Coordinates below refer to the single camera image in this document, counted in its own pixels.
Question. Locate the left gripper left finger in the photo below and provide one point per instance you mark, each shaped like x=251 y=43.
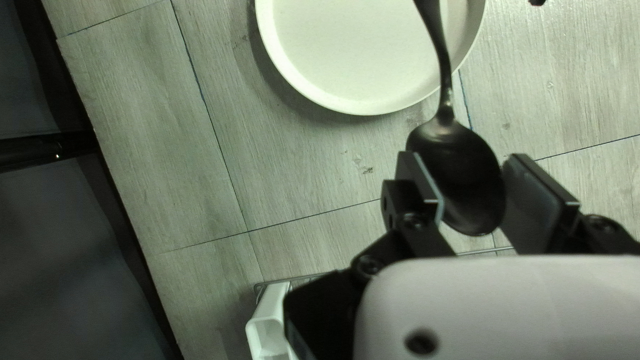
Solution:
x=410 y=210

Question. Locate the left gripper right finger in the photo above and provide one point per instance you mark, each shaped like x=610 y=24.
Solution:
x=540 y=215

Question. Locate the black spoon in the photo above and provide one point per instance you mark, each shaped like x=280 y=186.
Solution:
x=465 y=175

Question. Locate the pale plate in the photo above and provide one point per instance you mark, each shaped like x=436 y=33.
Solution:
x=350 y=50

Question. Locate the white cutlery holder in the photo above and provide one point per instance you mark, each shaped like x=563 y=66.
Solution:
x=265 y=330

